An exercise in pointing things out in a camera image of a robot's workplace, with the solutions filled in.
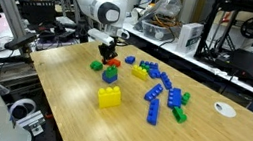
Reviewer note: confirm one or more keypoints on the small blue toy block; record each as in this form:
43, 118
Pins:
129, 60

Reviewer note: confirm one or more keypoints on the clear plastic bag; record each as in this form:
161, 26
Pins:
166, 7

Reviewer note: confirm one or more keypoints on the clear plastic bin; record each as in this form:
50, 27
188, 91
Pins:
159, 33

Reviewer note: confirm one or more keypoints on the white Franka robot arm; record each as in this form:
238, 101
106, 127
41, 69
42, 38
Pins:
91, 4

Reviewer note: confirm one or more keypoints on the black 3D printer frame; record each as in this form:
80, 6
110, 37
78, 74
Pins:
245, 63

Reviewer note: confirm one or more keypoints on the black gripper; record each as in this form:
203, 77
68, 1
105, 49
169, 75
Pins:
109, 47

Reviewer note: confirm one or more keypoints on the aluminium bracket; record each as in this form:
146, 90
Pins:
32, 122

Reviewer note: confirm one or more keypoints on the long blue toy block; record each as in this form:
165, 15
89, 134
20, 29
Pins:
153, 111
166, 80
153, 92

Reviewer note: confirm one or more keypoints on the white tape roll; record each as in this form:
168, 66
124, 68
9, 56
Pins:
22, 99

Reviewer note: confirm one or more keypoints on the white round table grommet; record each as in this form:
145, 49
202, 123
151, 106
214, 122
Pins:
225, 109

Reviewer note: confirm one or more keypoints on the red toy block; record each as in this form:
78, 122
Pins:
116, 63

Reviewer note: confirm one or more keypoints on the small yellow toy block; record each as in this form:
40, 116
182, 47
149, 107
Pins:
139, 72

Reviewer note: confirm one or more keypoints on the white workbench top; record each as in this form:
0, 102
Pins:
201, 63

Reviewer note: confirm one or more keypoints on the large yellow toy block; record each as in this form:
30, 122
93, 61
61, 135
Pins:
109, 97

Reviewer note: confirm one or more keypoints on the blue square toy block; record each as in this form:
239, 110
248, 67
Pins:
108, 79

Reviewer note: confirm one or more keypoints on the black plastic crate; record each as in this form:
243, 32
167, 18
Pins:
37, 13

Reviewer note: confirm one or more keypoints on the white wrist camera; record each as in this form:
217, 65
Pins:
100, 37

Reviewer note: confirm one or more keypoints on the wide blue toy block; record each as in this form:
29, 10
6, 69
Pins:
174, 98

